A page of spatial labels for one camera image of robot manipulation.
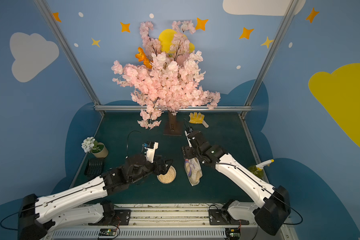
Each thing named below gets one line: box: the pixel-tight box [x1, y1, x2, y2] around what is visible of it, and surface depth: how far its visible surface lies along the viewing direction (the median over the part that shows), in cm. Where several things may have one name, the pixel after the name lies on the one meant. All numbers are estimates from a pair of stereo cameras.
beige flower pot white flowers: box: [81, 136, 109, 158], surface depth 90 cm
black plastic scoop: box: [84, 158, 104, 179], surface depth 93 cm
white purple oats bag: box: [184, 157, 203, 187], surface depth 80 cm
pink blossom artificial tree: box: [111, 20, 221, 136], surface depth 71 cm
